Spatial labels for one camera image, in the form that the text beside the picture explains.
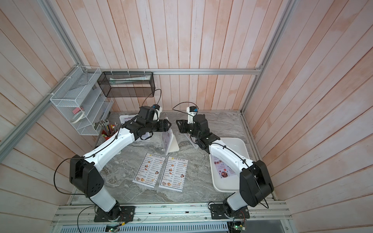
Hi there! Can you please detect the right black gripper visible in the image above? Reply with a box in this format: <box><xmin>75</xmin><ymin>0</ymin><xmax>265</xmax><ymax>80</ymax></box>
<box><xmin>176</xmin><ymin>120</ymin><xmax>202</xmax><ymax>142</ymax></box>

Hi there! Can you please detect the old dim sum menu sheet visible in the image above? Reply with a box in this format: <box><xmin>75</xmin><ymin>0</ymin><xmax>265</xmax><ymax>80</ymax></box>
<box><xmin>159</xmin><ymin>156</ymin><xmax>188</xmax><ymax>192</ymax></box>

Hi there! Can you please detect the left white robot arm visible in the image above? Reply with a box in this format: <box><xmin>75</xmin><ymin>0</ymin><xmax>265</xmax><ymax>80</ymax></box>
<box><xmin>70</xmin><ymin>104</ymin><xmax>172</xmax><ymax>221</ymax></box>

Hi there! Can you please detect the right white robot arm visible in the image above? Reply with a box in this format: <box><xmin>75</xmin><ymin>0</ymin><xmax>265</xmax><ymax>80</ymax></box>
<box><xmin>176</xmin><ymin>114</ymin><xmax>275</xmax><ymax>214</ymax></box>

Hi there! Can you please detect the pink menu sheet in tray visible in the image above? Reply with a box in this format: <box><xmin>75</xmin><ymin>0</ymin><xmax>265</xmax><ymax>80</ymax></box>
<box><xmin>211</xmin><ymin>156</ymin><xmax>236</xmax><ymax>179</ymax></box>

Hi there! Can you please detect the red pencil cup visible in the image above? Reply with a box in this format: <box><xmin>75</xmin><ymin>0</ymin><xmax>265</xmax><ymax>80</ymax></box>
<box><xmin>99</xmin><ymin>120</ymin><xmax>119</xmax><ymax>140</ymax></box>

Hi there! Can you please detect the white plastic tray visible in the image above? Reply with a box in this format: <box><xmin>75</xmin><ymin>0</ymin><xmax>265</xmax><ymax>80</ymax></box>
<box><xmin>209</xmin><ymin>137</ymin><xmax>253</xmax><ymax>193</ymax></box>

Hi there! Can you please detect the white tape roll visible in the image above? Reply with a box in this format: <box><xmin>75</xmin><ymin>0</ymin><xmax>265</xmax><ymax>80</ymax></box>
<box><xmin>71</xmin><ymin>110</ymin><xmax>85</xmax><ymax>124</ymax></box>

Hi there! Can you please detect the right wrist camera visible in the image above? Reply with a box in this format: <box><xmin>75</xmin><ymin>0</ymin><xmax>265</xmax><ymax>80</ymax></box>
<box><xmin>186</xmin><ymin>106</ymin><xmax>198</xmax><ymax>124</ymax></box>

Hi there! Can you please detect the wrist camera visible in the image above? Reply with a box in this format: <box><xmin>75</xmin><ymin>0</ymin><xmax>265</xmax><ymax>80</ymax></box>
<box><xmin>186</xmin><ymin>106</ymin><xmax>198</xmax><ymax>124</ymax></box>
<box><xmin>152</xmin><ymin>104</ymin><xmax>162</xmax><ymax>121</ymax></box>

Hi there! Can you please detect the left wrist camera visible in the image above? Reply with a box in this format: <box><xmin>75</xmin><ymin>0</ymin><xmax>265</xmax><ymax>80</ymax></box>
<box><xmin>152</xmin><ymin>104</ymin><xmax>162</xmax><ymax>121</ymax></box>

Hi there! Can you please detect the black mesh wall basket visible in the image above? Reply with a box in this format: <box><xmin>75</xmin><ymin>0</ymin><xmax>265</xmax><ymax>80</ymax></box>
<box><xmin>98</xmin><ymin>71</ymin><xmax>155</xmax><ymax>98</ymax></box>

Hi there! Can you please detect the white wire wall shelf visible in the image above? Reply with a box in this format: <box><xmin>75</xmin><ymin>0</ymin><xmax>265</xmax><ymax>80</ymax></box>
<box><xmin>50</xmin><ymin>66</ymin><xmax>113</xmax><ymax>136</ymax></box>

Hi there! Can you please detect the aluminium rail base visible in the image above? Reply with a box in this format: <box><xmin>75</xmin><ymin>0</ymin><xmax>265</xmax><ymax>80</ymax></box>
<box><xmin>51</xmin><ymin>200</ymin><xmax>292</xmax><ymax>226</ymax></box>

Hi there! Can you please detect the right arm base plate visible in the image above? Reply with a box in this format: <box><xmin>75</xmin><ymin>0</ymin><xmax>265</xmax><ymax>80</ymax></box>
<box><xmin>208</xmin><ymin>202</ymin><xmax>250</xmax><ymax>220</ymax></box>

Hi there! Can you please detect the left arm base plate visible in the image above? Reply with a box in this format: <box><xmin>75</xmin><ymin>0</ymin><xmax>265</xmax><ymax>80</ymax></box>
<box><xmin>94</xmin><ymin>206</ymin><xmax>136</xmax><ymax>223</ymax></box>

